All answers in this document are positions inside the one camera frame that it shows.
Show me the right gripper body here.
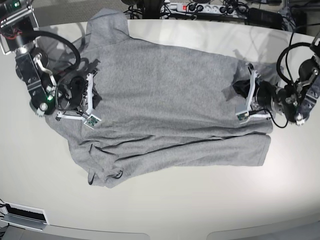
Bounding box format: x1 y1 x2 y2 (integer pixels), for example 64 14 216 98
55 71 102 113

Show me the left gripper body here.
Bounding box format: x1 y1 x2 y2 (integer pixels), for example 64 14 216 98
232 80 288 116

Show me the grey t-shirt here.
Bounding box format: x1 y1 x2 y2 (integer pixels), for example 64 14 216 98
45 8 273 188

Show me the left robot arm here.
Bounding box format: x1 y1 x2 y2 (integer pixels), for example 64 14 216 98
232 35 320 126

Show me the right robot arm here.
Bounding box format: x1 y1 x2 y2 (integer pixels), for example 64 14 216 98
0 0 101 122

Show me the black power adapter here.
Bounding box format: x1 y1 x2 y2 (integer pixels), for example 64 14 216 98
247 7 283 30

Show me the white power strip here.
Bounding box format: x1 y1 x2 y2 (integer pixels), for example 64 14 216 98
160 0 249 19

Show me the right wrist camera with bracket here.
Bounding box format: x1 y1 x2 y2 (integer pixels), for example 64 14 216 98
55 69 102 129

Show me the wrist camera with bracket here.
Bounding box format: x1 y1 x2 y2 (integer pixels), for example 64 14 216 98
55 69 102 129
235 63 272 124

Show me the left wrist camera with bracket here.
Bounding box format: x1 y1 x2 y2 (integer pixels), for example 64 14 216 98
235 63 272 124

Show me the grey cable tray box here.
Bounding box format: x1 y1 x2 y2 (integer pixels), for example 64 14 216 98
0 200 50 232

